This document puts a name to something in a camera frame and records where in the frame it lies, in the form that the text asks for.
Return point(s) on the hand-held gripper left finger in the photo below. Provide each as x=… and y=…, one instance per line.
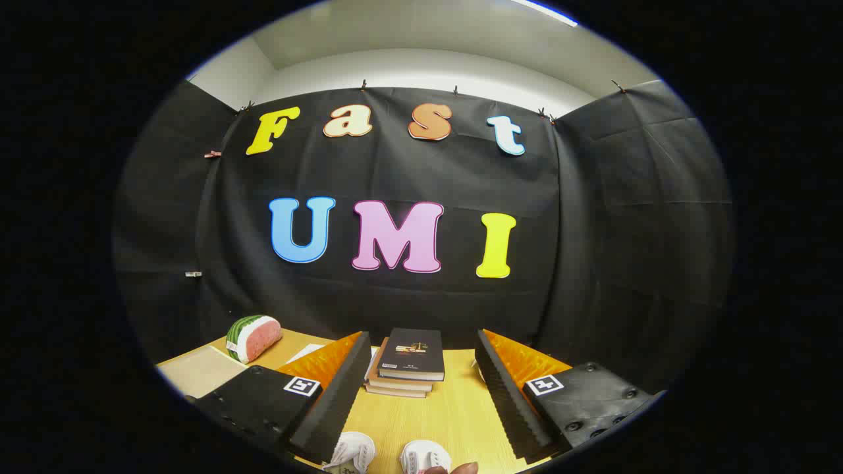
x=329, y=408

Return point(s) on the brown cover book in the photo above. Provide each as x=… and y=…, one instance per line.
x=395, y=383

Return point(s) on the watermelon slice plush toy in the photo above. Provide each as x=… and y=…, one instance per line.
x=253, y=337

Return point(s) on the thin brown book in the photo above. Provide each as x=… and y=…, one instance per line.
x=388, y=392

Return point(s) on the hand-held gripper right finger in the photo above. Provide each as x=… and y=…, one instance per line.
x=507, y=401

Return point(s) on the beige fabric storage box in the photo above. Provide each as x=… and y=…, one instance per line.
x=197, y=372

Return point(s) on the white canvas shoe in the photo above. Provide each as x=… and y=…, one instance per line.
x=352, y=451
x=425, y=455

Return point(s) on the dark hardcover book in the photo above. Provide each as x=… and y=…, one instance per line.
x=411, y=352

